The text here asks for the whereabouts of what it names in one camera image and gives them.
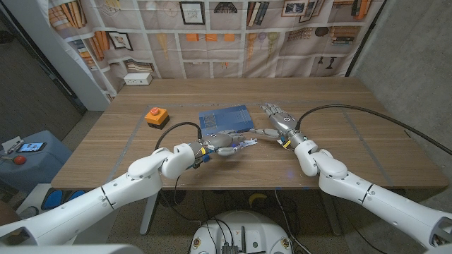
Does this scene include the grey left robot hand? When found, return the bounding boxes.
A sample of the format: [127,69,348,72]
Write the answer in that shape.
[195,129,249,162]

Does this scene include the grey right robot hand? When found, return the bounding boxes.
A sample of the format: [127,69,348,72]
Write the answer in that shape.
[249,102,308,150]

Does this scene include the blue puzzle board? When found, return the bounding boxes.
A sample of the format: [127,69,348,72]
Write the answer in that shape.
[198,104,256,137]

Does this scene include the orange emergency stop button box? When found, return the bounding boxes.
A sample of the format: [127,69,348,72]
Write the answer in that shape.
[144,107,170,130]

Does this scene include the yellow curved object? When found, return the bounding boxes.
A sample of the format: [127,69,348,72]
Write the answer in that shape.
[248,193,268,208]

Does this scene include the printed bookshelf backdrop cloth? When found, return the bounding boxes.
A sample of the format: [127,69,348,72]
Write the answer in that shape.
[37,0,386,98]

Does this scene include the grey table leg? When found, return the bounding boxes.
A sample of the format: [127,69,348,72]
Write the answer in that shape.
[319,188,343,236]

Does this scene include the white table leg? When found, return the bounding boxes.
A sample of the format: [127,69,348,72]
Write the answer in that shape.
[139,192,159,236]

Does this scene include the white power outlet box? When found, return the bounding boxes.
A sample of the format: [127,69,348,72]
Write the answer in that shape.
[123,72,153,86]

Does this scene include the black backdrop pole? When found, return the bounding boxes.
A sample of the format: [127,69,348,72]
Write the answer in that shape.
[345,0,388,78]

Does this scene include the blue stool with phone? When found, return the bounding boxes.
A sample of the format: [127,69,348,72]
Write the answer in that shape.
[0,130,73,194]

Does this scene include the white robot torso edge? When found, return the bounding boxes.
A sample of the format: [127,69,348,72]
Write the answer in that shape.
[0,243,144,254]

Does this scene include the smartphone with lit screen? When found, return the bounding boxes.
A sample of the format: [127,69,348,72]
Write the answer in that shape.
[16,141,47,153]

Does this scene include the white base with blue pads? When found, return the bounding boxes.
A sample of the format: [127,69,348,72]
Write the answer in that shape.
[13,183,89,219]

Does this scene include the white paper item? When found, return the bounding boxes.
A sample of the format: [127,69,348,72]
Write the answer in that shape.
[1,135,25,155]

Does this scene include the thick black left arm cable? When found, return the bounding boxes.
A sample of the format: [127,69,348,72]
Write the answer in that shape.
[154,121,203,152]

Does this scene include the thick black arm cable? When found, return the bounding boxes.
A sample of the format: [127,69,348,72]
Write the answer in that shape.
[295,104,452,156]
[154,121,203,152]

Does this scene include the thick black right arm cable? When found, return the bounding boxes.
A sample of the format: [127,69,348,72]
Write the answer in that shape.
[295,104,452,156]

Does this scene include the white robot base with cables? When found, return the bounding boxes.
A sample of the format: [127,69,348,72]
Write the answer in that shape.
[189,210,293,254]

